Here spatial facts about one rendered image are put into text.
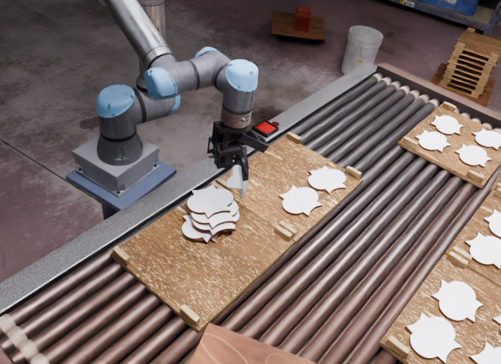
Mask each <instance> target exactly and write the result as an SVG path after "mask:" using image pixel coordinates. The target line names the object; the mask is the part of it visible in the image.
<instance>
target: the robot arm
mask: <svg viewBox="0 0 501 364"><path fill-rule="evenodd" d="M98 1H99V2H100V4H102V5H104V6H106V7H107V8H108V10H109V11H110V13H111V14H112V16H113V18H114V19H115V21H116V22H117V24H118V25H119V27H120V28H121V30H122V32H123V33H124V35H125V36H126V38H127V40H128V41H129V43H130V44H131V46H132V47H133V49H134V51H135V52H136V54H137V55H138V57H139V70H140V75H139V76H138V77H137V78H136V87H135V88H131V87H129V86H127V85H123V84H122V85H121V86H120V85H119V84H116V85H112V86H109V87H106V88H105V89H103V90H102V91H100V93H99V94H98V96H97V99H96V104H97V106H96V111H97V114H98V123H99V129H100V137H99V140H98V144H97V154H98V158H99V159H100V160H101V161H102V162H104V163H106V164H108V165H111V166H126V165H129V164H131V163H135V162H136V161H137V160H138V159H139V158H140V157H141V156H142V154H143V145H142V141H141V140H140V138H139V135H138V133H137V132H136V126H137V125H139V124H142V123H145V122H149V121H152V120H155V119H158V118H162V117H167V116H169V115H171V114H173V113H175V112H176V111H177V110H178V108H179V106H180V95H182V94H185V93H188V92H192V91H196V90H201V89H203V88H207V87H211V86H214V87H215V88H217V89H218V90H219V91H221V92H222V93H223V101H222V107H221V121H215V122H213V129H212V136H211V137H209V141H208V148H207V153H208V154H209V153H212V154H211V155H210V156H208V158H214V159H215V160H214V164H215V165H216V166H217V169H221V168H224V169H225V168H229V167H231V165H233V164H236V162H237V163H239V166H238V165H235V166H234V167H233V168H232V176H231V177H230V178H229V179H227V180H226V186H227V187H228V188H234V189H240V195H241V198H244V196H245V192H246V189H247V185H248V175H249V165H248V158H247V148H246V146H245V145H247V146H249V147H251V148H254V149H256V150H257V151H261V152H262V153H264V152H265V151H266V149H267V148H268V147H269V145H268V143H267V141H266V140H265V138H264V137H262V136H260V135H257V134H255V133H253V132H251V131H249V130H248V127H249V124H250V121H251V114H252V109H253V102H254V97H255V92H256V88H257V84H258V80H257V78H258V69H257V67H256V65H255V64H253V63H252V62H247V61H246V60H230V59H229V58H227V57H226V56H225V55H224V54H223V53H222V52H220V51H218V50H216V49H215V48H212V47H205V48H203V49H201V50H200V51H199V52H198V53H197V54H196V55H195V58H192V59H189V60H184V61H180V62H179V61H178V60H177V58H176V57H175V56H174V54H173V52H172V51H171V49H170V48H169V47H168V45H167V43H166V22H165V5H164V1H165V0H98ZM210 142H211V143H212V144H213V148H212V149H209V144H210Z"/></svg>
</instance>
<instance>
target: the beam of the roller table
mask: <svg viewBox="0 0 501 364"><path fill-rule="evenodd" d="M376 68H377V66H375V65H373V64H372V63H369V62H365V63H363V64H362V65H361V66H358V67H357V68H355V69H354V70H352V71H351V72H348V73H347V74H346V75H344V76H342V77H340V78H339V79H337V80H336V81H333V82H332V83H331V84H329V85H327V86H325V87H324V88H322V89H321V90H319V91H317V92H316V93H314V94H312V95H311V96H309V97H308V98H305V99H304V100H302V101H301V102H299V103H297V104H296V105H294V106H293V107H290V108H289V109H288V110H286V111H284V112H282V113H281V114H280V115H278V116H276V117H274V118H273V119H271V120H269V122H270V123H272V122H278V123H279V124H280V125H279V126H278V127H279V130H278V132H276V133H275V134H273V135H271V136H270V137H268V138H265V137H264V138H265V140H266V141H267V143H268V144H269V143H271V142H273V141H274V140H275V139H277V138H278V137H280V136H282V135H283V134H285V133H286V132H288V131H290V130H291V129H292V128H294V127H295V126H297V125H299V124H300V123H301V122H303V121H305V120H306V119H308V118H309V117H310V116H312V115H314V114H315V113H317V112H318V111H320V110H322V109H323V108H325V107H326V106H327V105H329V104H331V103H332V102H334V101H335V100H337V99H338V98H340V97H342V96H343V95H344V94H346V93H347V92H349V91H351V90H352V89H354V88H355V87H357V86H358V85H360V84H361V83H363V82H364V81H366V80H367V79H369V78H370V77H371V76H372V75H374V74H375V72H376ZM251 132H253V133H255V134H257V135H260V134H258V133H257V132H255V131H251ZM260 136H261V137H263V136H262V135H260ZM214 160H215V159H214V158H207V159H205V160H203V161H201V162H200V163H198V164H197V165H195V166H193V167H192V168H190V169H188V170H186V171H185V172H183V173H182V174H180V175H178V176H177V177H175V178H173V179H172V180H170V181H169V182H167V183H165V184H163V185H162V186H160V187H158V188H157V189H155V190H154V191H152V192H150V193H148V194H147V195H145V196H143V197H142V198H140V199H139V200H137V201H135V202H133V203H132V204H130V205H129V206H127V207H126V208H124V209H122V210H120V211H118V212H117V213H115V214H114V215H112V216H111V217H109V218H107V219H105V220H104V221H102V222H101V223H99V224H97V225H96V226H94V227H92V228H90V229H89V230H87V231H86V232H84V233H82V234H81V235H79V236H77V237H75V238H74V239H72V240H71V241H69V242H67V243H66V244H65V245H62V246H61V247H59V248H58V249H56V250H54V251H52V252H51V253H50V254H47V255H46V256H44V257H43V258H41V259H39V260H38V261H36V262H35V263H32V264H31V265H29V266H28V267H26V268H25V269H23V270H21V271H20V272H18V273H16V274H15V275H13V276H11V277H9V278H8V279H7V280H4V281H3V282H1V283H0V317H1V316H3V315H4V314H6V313H7V314H8V313H10V312H12V311H13V310H15V309H16V308H17V307H19V306H21V305H23V304H24V303H25V302H27V301H29V300H30V299H32V298H33V297H34V296H36V295H38V294H40V293H41V292H42V291H44V290H45V289H47V288H49V287H50V286H51V285H53V284H54V283H56V282H58V281H59V280H61V279H62V278H64V277H65V276H67V275H68V274H70V273H72V272H73V271H74V270H76V269H78V268H79V267H81V266H82V265H83V264H85V263H87V262H89V261H90V260H91V259H93V258H94V257H96V256H98V255H99V254H100V253H102V252H103V251H106V250H107V249H108V248H110V247H111V246H113V245H115V244H116V243H117V242H119V241H121V240H122V239H124V238H125V237H126V236H128V235H130V234H131V233H133V232H134V231H135V230H138V229H139V228H141V227H142V226H143V225H145V224H147V223H148V222H150V221H151V220H152V219H155V218H156V217H158V216H159V215H160V214H162V213H164V212H165V211H167V210H168V209H169V208H171V207H173V206H174V205H176V204H177V203H179V202H180V201H182V200H183V199H184V198H187V197H188V196H190V195H191V194H192V193H191V191H192V190H199V189H200V188H201V187H203V186H205V185H207V184H208V183H209V182H211V181H213V180H214V179H216V178H217V177H218V176H220V175H222V174H224V173H225V172H226V171H228V170H229V169H231V168H233V167H234V166H235V165H237V164H239V163H237V162H236V164H233V165H231V167H229V168H225V169H224V168H221V169H217V166H216V165H215V164H214Z"/></svg>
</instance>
